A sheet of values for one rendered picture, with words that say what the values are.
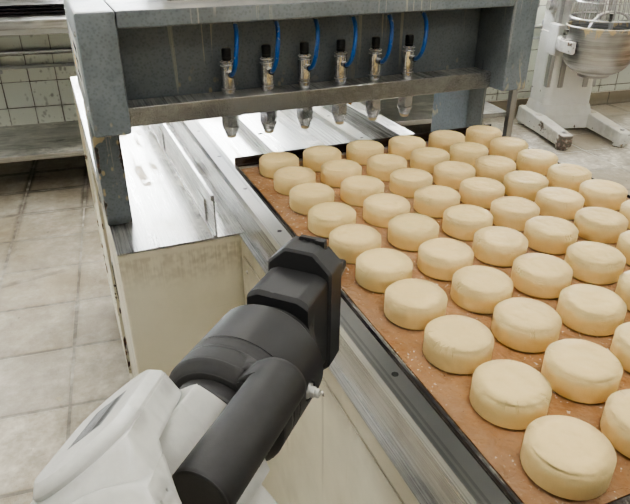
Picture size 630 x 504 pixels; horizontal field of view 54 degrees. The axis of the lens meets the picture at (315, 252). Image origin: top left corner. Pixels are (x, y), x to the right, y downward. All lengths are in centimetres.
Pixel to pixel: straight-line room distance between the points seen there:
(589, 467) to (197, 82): 78
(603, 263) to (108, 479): 44
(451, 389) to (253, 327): 14
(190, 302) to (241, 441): 71
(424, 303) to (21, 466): 154
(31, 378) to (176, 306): 120
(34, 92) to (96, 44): 322
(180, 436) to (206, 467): 4
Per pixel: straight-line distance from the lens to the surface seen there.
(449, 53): 116
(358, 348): 63
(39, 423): 200
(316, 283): 46
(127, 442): 30
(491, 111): 406
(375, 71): 105
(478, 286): 52
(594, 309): 52
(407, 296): 49
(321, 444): 80
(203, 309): 104
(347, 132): 127
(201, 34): 97
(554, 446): 39
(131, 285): 99
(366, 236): 58
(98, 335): 229
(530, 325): 48
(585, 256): 60
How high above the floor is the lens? 128
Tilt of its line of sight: 29 degrees down
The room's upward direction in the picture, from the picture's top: straight up
